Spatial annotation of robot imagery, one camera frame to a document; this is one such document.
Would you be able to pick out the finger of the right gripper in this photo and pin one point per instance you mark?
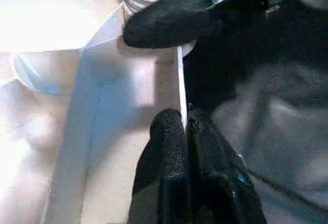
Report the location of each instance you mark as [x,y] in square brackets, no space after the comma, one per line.
[169,21]

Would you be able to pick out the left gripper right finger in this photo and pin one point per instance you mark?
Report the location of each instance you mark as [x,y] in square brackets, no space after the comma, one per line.
[220,183]

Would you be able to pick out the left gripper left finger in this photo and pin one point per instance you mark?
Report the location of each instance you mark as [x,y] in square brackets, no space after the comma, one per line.
[164,172]

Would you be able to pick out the white plastic table top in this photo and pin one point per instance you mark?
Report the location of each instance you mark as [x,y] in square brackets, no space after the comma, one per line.
[77,119]

